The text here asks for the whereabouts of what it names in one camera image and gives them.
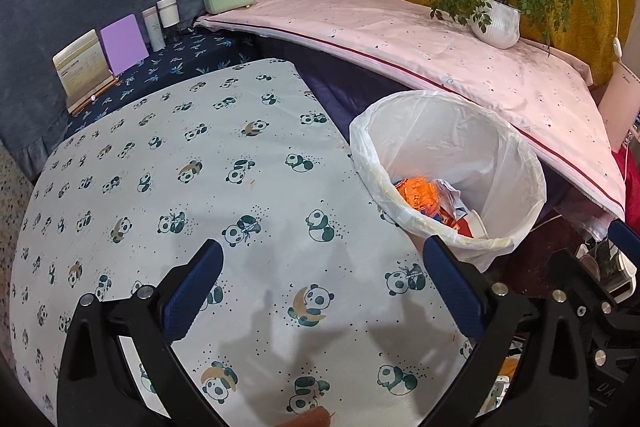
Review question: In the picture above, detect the white tissue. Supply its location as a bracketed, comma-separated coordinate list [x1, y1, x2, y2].
[434, 179, 469, 221]

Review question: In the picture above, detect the orange snack wrapper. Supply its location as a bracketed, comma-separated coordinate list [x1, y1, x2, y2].
[395, 176, 442, 217]

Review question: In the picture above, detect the white trash bin with liner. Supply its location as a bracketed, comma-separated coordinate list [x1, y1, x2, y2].
[349, 90, 547, 271]

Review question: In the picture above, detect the person's left hand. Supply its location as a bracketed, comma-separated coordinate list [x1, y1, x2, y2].
[278, 407, 331, 427]

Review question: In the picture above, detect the pink white appliance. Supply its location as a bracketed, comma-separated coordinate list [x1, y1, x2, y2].
[598, 62, 640, 152]

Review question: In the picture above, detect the panda print tablecloth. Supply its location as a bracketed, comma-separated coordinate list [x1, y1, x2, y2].
[10, 60, 466, 426]

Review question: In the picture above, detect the pink bed sheet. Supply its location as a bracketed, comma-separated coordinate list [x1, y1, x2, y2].
[195, 0, 626, 218]

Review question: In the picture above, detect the beige book on stand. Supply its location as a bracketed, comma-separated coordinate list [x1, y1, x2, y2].
[52, 29, 117, 115]

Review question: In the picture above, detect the purple card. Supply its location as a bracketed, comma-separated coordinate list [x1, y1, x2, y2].
[100, 14, 149, 76]

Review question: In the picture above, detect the navy floral cloth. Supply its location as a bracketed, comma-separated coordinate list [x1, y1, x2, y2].
[64, 28, 262, 139]

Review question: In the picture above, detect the white tall tube bottle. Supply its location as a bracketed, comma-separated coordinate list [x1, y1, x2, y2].
[142, 6, 166, 52]

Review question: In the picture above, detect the white cylindrical jar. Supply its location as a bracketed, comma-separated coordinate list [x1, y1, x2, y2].
[156, 0, 180, 28]

